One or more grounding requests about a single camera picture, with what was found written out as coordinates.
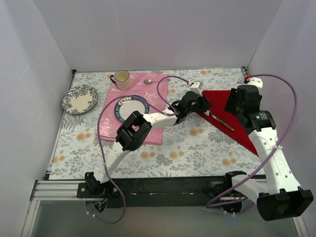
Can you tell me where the small silver spoon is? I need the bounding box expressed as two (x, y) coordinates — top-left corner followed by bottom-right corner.
(143, 79), (170, 85)

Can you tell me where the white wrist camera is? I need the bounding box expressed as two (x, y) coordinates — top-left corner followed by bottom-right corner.
(190, 81), (203, 96)
(244, 75), (263, 90)

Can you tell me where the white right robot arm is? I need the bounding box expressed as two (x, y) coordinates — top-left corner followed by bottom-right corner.
(223, 85), (314, 221)

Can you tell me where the red cloth napkin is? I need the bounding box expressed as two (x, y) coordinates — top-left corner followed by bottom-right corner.
(198, 90), (258, 156)

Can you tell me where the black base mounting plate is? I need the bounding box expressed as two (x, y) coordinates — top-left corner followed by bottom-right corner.
(77, 176), (225, 208)

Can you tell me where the pink cloth placemat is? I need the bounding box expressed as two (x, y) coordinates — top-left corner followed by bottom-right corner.
(99, 73), (168, 141)

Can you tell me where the blue floral plate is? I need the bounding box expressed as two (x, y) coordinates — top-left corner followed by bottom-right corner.
(62, 85), (98, 115)

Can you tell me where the cream enamel mug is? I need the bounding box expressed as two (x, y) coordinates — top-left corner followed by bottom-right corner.
(110, 70), (131, 90)

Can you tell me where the aluminium frame rail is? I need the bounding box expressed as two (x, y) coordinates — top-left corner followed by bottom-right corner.
(22, 176), (308, 237)

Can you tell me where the green rimmed white plate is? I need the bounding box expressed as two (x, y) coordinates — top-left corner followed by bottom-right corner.
(114, 95), (150, 122)

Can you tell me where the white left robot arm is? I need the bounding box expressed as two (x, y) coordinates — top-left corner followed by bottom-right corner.
(84, 91), (212, 198)

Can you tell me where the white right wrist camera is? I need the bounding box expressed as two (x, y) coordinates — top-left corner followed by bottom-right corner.
(244, 75), (263, 90)

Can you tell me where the patterned handle spoon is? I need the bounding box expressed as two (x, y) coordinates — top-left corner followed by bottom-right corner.
(210, 113), (235, 132)

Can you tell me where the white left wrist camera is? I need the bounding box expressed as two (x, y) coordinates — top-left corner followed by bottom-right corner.
(190, 81), (203, 96)

